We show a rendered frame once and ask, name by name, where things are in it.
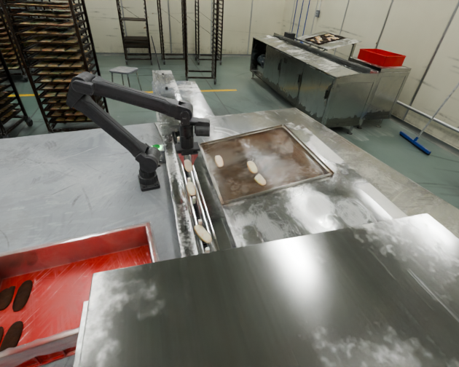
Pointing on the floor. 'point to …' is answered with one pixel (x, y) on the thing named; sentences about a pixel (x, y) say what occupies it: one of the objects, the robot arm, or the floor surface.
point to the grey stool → (124, 73)
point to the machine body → (189, 92)
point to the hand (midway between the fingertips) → (188, 164)
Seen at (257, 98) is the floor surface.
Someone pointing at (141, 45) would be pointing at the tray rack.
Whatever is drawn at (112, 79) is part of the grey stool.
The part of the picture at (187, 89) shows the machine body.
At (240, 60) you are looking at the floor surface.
